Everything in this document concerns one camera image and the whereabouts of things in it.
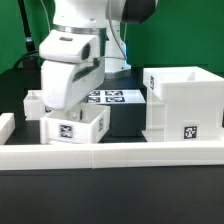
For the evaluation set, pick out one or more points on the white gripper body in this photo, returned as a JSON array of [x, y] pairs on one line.
[[73, 66]]

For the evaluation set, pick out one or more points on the white front drawer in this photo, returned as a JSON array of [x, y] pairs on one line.
[[62, 127]]

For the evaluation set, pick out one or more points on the white rear drawer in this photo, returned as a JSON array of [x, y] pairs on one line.
[[34, 107]]

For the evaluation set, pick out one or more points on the white marker tag sheet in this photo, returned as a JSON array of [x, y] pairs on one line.
[[116, 97]]

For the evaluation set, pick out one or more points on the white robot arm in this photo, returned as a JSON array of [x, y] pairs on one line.
[[93, 16]]

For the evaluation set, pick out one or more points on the white drawer cabinet box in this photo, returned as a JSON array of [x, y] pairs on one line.
[[183, 104]]

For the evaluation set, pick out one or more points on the white drawer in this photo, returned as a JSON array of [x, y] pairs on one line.
[[62, 127], [34, 107]]

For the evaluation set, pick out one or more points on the white U-shaped border fence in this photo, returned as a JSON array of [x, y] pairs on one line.
[[112, 155]]

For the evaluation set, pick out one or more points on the black pole stand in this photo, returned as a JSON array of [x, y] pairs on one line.
[[30, 59]]

